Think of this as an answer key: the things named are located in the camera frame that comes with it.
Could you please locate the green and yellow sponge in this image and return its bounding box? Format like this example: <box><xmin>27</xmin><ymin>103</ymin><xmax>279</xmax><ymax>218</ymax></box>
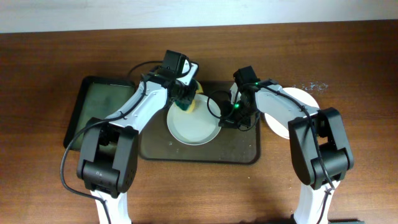
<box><xmin>174</xmin><ymin>79</ymin><xmax>203</xmax><ymax>112</ymax></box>

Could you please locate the pale grey plate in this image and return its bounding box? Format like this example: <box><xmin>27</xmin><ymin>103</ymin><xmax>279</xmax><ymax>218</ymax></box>
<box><xmin>167</xmin><ymin>94</ymin><xmax>221</xmax><ymax>146</ymax></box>

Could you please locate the white plate with yellow stain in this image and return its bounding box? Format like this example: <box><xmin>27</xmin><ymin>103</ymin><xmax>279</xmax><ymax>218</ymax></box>
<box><xmin>264</xmin><ymin>86</ymin><xmax>320</xmax><ymax>140</ymax></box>

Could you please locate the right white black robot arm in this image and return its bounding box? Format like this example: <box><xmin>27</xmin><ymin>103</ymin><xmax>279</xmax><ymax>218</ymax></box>
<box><xmin>219</xmin><ymin>66</ymin><xmax>354</xmax><ymax>223</ymax></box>

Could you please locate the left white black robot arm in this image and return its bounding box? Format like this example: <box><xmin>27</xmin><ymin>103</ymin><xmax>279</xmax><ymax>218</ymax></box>
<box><xmin>76</xmin><ymin>50</ymin><xmax>199</xmax><ymax>223</ymax></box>

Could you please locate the large brown serving tray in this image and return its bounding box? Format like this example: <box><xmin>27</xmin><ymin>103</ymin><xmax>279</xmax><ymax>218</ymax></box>
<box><xmin>136</xmin><ymin>80</ymin><xmax>261</xmax><ymax>165</ymax></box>

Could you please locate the small black tray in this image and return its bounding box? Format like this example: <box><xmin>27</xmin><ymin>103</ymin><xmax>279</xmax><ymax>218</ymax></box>
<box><xmin>63</xmin><ymin>76</ymin><xmax>136</xmax><ymax>147</ymax></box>

